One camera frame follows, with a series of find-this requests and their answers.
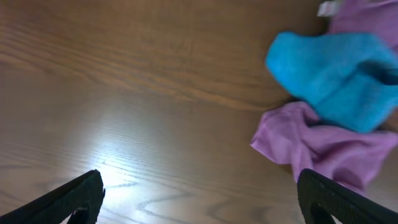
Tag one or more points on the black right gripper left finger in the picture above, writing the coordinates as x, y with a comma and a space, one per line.
78, 201

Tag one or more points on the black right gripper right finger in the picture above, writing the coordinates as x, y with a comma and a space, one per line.
324, 201

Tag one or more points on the lower purple cloth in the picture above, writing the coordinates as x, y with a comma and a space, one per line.
291, 135

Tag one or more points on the purple cloth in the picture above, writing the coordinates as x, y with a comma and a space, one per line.
375, 17
291, 135

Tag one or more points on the blue cloth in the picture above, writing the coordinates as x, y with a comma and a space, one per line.
349, 79

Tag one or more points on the upper purple cloth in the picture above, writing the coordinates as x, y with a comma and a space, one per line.
375, 17

